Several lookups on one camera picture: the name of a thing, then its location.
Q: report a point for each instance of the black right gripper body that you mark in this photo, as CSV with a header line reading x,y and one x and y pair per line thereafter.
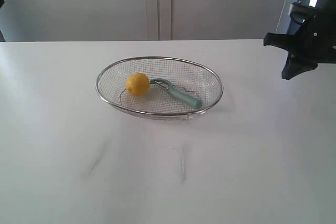
x,y
316,37

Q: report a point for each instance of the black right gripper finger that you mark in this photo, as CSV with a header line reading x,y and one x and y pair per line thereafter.
x,y
295,66
283,41

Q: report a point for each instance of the teal handled peeler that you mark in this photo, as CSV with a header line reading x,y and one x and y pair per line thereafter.
x,y
169,88

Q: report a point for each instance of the yellow lemon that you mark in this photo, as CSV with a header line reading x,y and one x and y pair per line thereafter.
x,y
137,84

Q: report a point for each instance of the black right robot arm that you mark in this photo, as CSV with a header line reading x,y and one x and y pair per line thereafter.
x,y
310,39

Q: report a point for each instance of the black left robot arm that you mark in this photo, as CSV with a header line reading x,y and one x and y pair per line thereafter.
x,y
1,3

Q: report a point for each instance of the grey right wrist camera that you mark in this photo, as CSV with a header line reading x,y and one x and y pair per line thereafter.
x,y
299,13

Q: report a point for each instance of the oval wire mesh basket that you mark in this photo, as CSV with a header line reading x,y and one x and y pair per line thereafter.
x,y
188,77

